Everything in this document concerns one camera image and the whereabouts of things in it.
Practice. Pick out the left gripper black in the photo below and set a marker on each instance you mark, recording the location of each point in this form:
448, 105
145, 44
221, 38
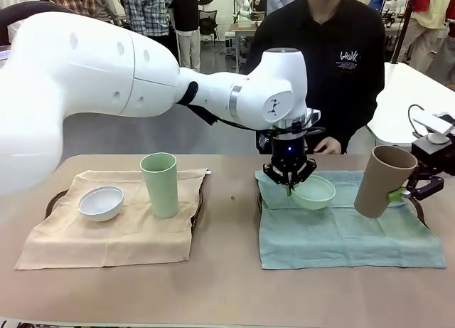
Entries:
289, 152

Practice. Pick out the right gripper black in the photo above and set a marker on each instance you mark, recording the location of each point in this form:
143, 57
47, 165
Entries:
432, 153

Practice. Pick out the pale green bowl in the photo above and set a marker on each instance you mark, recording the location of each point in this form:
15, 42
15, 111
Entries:
316, 196

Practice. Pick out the tall brown cup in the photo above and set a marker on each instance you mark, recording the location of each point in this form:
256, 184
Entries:
377, 185

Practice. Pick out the tall pale green cup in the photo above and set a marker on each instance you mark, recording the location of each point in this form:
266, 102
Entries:
160, 193

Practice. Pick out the white bowl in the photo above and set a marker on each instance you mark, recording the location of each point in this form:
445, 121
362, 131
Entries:
101, 210

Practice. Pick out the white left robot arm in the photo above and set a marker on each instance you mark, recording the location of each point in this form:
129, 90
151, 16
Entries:
89, 75

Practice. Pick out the teal cloth mat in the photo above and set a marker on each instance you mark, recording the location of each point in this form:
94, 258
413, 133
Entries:
320, 242

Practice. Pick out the beige cloth mat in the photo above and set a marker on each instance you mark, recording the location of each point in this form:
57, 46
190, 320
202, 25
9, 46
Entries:
106, 242

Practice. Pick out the person's left hand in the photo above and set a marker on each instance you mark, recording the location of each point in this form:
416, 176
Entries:
330, 146

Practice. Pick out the white round-cornered table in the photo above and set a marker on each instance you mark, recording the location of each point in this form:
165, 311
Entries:
398, 104

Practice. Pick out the person in black shirt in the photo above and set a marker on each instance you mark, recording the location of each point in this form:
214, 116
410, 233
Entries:
337, 93

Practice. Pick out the bystander in beige trousers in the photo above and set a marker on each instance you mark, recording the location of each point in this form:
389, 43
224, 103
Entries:
433, 40

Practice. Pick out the black pole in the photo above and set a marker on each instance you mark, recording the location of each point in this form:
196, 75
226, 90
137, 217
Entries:
401, 36

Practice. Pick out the wooden background table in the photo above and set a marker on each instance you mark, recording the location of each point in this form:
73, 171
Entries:
243, 27

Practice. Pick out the bystander in white trousers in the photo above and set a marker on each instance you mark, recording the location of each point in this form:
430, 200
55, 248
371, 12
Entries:
188, 47

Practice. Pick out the black office chair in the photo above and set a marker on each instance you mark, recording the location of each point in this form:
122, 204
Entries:
209, 23

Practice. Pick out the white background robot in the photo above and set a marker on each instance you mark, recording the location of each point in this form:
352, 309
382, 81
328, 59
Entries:
243, 2

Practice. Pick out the bystander in blue plaid shirt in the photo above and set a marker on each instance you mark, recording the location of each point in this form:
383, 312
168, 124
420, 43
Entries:
149, 8

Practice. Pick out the bystander in red plaid shirt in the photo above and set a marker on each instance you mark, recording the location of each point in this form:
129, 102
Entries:
74, 0

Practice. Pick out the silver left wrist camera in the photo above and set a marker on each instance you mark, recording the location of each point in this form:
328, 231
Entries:
313, 116

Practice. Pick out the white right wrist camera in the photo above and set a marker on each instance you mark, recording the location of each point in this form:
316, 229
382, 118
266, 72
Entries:
435, 123

